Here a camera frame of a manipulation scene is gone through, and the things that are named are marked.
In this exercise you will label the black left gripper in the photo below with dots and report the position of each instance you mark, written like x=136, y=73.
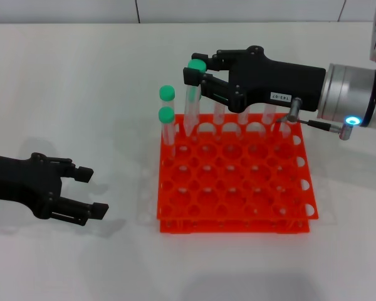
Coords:
x=18, y=182

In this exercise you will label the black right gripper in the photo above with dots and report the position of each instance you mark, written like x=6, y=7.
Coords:
x=269, y=81

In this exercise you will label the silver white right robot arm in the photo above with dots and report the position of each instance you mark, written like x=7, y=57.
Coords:
x=347, y=91

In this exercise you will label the orange plastic test tube rack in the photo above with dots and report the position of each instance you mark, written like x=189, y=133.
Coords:
x=206, y=228

